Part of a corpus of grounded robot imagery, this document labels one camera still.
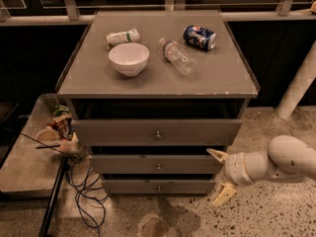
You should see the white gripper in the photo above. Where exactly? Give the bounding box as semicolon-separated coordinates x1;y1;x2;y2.
206;148;254;206

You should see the grey drawer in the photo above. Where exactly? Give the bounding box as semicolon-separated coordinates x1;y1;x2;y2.
102;180;215;195
89;155;222;175
72;118;241;146

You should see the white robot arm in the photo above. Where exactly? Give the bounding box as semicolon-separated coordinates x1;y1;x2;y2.
207;135;316;206

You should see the grey drawer cabinet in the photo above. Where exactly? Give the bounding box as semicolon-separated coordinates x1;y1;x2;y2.
57;11;259;181

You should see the grey bottom drawer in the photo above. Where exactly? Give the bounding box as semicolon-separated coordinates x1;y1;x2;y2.
102;180;215;195

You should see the grey top drawer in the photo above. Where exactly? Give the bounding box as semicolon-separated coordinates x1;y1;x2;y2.
72;118;241;146

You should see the clear plastic water bottle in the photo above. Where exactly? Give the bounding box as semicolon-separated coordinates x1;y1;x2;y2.
159;39;197;76

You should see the blue soda can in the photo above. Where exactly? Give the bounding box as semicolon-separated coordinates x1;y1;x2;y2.
183;25;216;51

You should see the white bowl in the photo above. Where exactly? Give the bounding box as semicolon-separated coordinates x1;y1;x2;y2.
109;42;149;77

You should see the white green crushed can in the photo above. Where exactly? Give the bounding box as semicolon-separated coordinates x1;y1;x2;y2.
106;29;140;49

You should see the grey side tray table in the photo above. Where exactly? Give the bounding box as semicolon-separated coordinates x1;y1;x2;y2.
0;94;63;199

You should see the metal window railing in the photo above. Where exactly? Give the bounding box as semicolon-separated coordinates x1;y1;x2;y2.
0;0;316;26

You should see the white diagonal post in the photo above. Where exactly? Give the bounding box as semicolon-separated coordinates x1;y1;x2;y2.
276;40;316;119

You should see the black cable on floor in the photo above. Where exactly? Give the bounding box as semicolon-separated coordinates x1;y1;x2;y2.
19;131;110;237

